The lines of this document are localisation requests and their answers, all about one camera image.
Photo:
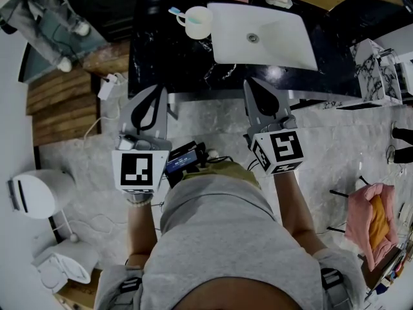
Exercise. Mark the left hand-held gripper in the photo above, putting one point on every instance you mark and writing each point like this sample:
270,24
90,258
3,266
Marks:
137,170

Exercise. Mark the white rectangular sink basin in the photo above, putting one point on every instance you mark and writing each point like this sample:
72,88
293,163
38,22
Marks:
274,50

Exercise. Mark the person's grey shirt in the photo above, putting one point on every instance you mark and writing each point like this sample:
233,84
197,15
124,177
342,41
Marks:
219,237

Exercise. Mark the white soap dish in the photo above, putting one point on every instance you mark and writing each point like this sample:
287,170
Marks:
279,0

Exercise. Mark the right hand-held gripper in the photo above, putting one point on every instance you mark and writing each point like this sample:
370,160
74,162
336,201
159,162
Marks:
280,150

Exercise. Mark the white power strip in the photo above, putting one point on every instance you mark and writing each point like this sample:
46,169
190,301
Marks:
108,87

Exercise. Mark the orange cushion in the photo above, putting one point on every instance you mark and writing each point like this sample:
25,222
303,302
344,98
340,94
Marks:
379,221

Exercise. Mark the pink cloth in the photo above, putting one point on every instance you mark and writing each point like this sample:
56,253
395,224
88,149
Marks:
358,228

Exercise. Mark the white toilet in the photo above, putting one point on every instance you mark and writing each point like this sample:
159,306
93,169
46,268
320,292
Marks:
64,263

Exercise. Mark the marble pattern box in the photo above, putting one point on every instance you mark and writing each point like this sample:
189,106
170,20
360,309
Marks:
377,73

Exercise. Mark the blue and white toothbrush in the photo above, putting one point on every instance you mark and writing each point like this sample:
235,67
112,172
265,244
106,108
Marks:
175,11

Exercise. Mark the person's right forearm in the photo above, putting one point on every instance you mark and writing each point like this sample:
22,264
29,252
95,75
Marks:
297,205

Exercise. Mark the white cup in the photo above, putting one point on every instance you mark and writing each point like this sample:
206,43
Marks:
198,29

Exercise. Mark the metal sink drain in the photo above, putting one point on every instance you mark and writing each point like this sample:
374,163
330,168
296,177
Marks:
252,37

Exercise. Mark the person's left forearm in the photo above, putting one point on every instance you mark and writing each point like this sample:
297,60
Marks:
140,231

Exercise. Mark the white toilet brush holder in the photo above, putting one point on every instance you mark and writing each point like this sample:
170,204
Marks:
73,237

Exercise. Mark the black device with blue screen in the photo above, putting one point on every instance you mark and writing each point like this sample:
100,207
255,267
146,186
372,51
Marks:
182,165

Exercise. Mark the person's olive shorts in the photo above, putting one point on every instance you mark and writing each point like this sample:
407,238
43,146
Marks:
235,171

